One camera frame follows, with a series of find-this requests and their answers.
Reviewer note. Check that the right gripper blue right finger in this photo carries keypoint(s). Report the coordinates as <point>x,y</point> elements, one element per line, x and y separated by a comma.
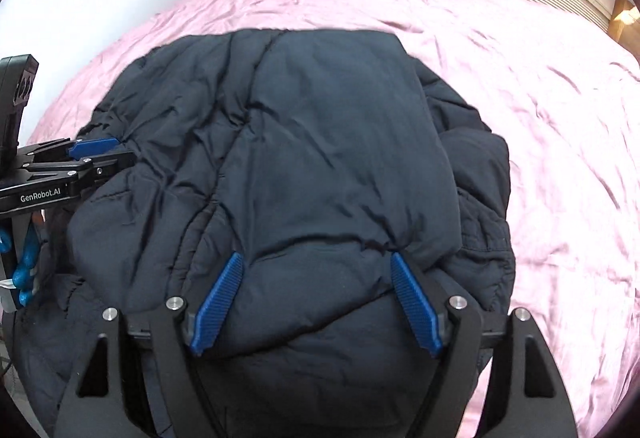
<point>421,315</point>

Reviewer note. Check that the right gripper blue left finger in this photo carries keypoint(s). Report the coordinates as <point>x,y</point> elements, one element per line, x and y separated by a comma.
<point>209,302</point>

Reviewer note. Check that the black puffer coat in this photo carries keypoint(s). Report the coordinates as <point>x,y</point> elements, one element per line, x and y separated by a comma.
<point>316,155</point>

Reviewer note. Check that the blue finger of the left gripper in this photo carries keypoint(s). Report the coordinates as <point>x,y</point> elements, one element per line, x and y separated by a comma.
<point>89,148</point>

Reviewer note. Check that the left hand blue glove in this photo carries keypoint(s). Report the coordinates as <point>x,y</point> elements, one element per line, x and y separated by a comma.
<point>21,242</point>

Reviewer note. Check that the pink bed duvet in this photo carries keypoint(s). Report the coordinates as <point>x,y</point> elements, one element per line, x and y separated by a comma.
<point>563,95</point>

